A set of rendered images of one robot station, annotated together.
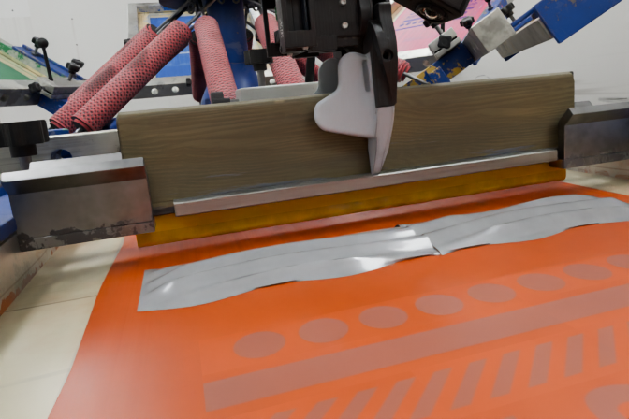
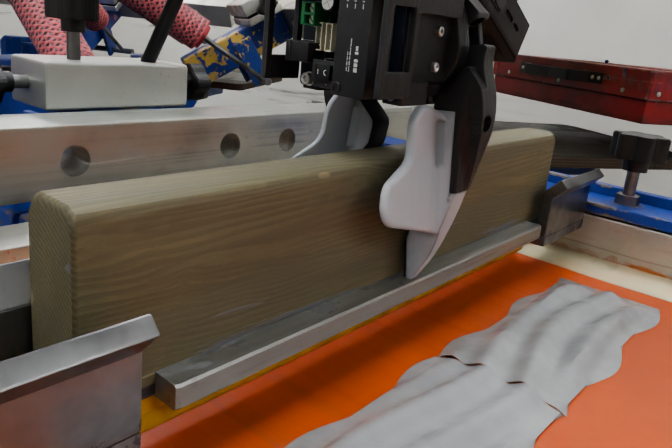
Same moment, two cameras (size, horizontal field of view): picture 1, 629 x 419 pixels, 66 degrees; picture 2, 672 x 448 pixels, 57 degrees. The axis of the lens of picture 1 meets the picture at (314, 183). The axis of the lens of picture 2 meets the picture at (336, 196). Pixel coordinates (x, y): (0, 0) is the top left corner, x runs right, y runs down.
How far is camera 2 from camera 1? 0.23 m
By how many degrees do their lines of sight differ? 35
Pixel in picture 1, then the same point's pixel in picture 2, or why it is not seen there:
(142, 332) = not seen: outside the picture
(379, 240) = (472, 397)
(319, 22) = (411, 59)
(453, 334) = not seen: outside the picture
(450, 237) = (545, 380)
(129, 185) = (109, 374)
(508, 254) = (628, 406)
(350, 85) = (421, 157)
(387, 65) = (482, 138)
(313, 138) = (352, 232)
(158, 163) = (140, 306)
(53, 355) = not seen: outside the picture
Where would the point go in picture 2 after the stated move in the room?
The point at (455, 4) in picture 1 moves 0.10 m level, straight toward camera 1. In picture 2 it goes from (515, 48) to (648, 61)
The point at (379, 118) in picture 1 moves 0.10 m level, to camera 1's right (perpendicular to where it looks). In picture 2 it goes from (450, 208) to (571, 194)
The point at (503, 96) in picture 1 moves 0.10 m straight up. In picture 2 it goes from (511, 162) to (538, 8)
